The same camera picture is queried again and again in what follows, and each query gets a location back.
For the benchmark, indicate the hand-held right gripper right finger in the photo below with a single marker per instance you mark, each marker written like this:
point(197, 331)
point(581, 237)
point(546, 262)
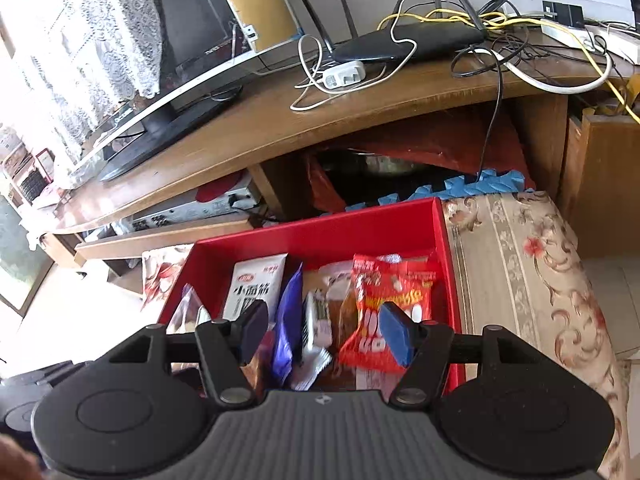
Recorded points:
point(397, 335)

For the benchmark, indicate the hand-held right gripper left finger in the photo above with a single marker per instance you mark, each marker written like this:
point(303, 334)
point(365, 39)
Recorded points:
point(252, 332)

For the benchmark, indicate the red clear snack packet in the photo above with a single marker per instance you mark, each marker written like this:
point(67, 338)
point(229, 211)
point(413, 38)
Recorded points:
point(370, 300)

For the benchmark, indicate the silver snack packet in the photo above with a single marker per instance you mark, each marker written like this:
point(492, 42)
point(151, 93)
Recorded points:
point(315, 330)

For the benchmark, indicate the red cardboard box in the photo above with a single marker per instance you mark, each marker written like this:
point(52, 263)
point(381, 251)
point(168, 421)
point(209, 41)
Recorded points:
point(325, 232)

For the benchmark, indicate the person's right hand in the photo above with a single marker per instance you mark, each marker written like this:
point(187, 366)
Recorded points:
point(15, 460)

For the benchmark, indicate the purple snack packet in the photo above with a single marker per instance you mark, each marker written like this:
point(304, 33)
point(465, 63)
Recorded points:
point(287, 320)

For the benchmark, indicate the white snack packet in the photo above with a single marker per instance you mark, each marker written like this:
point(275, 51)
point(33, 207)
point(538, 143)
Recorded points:
point(257, 282)

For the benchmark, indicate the red white packet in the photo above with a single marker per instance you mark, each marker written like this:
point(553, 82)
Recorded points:
point(165, 272)

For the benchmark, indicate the silver set-top box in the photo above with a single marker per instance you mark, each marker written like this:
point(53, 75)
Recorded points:
point(200, 207)

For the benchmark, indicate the metal pot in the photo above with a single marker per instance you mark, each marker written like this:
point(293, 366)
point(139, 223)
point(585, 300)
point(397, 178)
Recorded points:
point(390, 164)

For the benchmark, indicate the blue foam mat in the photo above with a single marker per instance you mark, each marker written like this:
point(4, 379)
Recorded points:
point(495, 182)

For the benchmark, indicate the red plastic bag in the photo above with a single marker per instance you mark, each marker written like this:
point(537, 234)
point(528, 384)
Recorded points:
point(450, 147)

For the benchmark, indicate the wooden TV stand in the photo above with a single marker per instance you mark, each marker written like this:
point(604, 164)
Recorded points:
point(350, 110)

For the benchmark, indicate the white charger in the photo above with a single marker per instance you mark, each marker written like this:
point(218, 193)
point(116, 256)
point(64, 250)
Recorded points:
point(342, 75)

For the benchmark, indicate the black router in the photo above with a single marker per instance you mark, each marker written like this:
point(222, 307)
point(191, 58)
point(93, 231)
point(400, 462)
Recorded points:
point(410, 42)

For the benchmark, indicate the black flat television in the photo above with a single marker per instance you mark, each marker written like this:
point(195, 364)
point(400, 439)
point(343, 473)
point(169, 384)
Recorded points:
point(195, 10)

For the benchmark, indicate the brown cardboard panel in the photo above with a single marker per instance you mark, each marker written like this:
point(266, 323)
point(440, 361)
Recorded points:
point(255, 0)

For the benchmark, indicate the white lace cloth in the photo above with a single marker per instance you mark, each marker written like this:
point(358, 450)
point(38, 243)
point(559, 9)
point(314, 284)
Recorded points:
point(115, 25)

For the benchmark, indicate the white power strip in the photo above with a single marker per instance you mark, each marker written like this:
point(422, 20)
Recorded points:
point(575, 32)

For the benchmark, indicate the black power adapter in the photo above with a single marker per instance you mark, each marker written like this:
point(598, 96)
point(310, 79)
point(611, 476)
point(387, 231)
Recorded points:
point(565, 12)

